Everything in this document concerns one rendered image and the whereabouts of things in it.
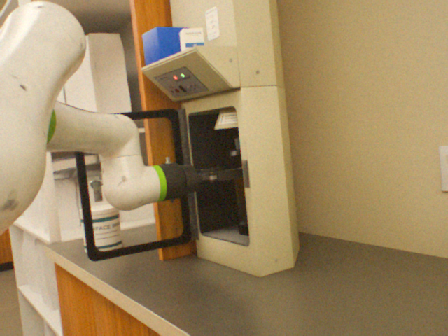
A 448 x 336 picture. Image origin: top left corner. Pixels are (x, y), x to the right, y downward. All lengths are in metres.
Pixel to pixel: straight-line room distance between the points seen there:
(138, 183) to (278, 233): 0.38
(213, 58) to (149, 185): 0.34
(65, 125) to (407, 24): 0.90
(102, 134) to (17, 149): 0.70
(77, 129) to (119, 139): 0.17
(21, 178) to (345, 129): 1.25
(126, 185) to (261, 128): 0.36
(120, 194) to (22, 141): 0.77
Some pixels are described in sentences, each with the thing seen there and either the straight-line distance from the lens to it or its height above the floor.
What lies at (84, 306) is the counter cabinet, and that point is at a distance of 1.78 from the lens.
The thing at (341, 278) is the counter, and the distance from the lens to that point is 1.23.
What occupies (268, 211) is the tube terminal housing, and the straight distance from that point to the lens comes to 1.27.
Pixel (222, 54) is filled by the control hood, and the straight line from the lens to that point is 1.21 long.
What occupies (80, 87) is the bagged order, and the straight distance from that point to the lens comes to 2.41.
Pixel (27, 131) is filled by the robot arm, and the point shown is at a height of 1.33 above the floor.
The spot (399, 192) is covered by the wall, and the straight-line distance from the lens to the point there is 1.47.
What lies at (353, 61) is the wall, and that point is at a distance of 1.54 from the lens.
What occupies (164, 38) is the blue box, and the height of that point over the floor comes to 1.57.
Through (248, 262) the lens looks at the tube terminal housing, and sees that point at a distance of 1.30.
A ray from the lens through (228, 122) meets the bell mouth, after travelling 1.33.
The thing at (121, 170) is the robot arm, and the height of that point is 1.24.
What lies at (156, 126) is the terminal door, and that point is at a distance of 1.46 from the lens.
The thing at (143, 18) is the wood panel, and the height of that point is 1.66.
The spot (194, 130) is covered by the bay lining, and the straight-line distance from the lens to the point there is 1.47.
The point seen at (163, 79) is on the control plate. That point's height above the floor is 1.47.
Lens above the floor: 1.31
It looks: 4 degrees down
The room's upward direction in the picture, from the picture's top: 6 degrees counter-clockwise
